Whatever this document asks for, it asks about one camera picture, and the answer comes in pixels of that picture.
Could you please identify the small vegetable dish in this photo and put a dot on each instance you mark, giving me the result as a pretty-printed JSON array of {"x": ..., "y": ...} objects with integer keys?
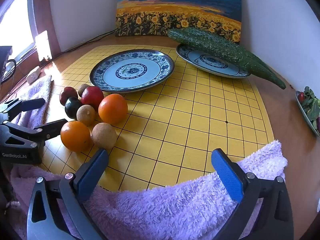
[{"x": 306, "y": 118}]

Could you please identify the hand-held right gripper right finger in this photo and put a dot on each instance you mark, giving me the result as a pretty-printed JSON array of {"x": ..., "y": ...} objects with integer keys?
[{"x": 227, "y": 177}]

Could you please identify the red cherry tomato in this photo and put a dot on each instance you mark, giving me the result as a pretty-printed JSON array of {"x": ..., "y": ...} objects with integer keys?
[{"x": 301, "y": 96}]

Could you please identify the orange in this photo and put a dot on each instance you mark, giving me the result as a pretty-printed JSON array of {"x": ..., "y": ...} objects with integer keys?
[
  {"x": 112, "y": 108},
  {"x": 75, "y": 136}
]

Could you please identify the green cucumber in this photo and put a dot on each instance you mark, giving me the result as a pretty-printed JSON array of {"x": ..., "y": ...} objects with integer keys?
[
  {"x": 257, "y": 60},
  {"x": 200, "y": 42}
]

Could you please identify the black plum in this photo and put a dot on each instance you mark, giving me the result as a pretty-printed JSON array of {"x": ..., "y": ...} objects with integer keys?
[{"x": 72, "y": 108}]

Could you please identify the blue and white patterned plate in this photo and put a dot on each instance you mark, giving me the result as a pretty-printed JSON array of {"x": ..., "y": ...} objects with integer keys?
[
  {"x": 150, "y": 70},
  {"x": 207, "y": 63}
]

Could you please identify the purple fluffy towel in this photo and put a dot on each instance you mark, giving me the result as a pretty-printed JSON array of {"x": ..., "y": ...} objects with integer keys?
[
  {"x": 37, "y": 90},
  {"x": 162, "y": 212}
]

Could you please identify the yellow grid game board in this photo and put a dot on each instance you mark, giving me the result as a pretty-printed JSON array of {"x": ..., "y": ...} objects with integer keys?
[{"x": 175, "y": 130}]

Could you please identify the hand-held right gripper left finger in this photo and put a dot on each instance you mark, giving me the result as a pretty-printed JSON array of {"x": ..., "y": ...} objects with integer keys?
[{"x": 92, "y": 175}]

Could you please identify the window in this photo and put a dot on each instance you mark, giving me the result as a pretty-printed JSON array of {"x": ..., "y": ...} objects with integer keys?
[{"x": 15, "y": 22}]

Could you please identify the small red apple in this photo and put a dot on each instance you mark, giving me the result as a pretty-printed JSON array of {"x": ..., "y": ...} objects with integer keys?
[{"x": 67, "y": 93}]

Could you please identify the white power adapter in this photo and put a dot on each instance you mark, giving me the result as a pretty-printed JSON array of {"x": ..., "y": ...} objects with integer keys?
[{"x": 33, "y": 74}]

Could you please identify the sunflower field painting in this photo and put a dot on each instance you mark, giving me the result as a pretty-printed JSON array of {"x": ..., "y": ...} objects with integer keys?
[{"x": 175, "y": 5}]

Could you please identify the green leafy vegetables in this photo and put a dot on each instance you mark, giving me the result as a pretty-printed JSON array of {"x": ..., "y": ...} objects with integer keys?
[{"x": 311, "y": 103}]

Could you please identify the black ribbed loop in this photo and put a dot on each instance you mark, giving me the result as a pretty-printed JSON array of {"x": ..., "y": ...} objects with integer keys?
[{"x": 15, "y": 65}]

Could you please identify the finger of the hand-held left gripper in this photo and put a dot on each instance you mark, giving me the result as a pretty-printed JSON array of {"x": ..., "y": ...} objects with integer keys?
[
  {"x": 32, "y": 103},
  {"x": 53, "y": 127}
]

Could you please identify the purple onion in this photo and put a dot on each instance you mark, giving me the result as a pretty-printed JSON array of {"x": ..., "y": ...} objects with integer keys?
[{"x": 318, "y": 124}]

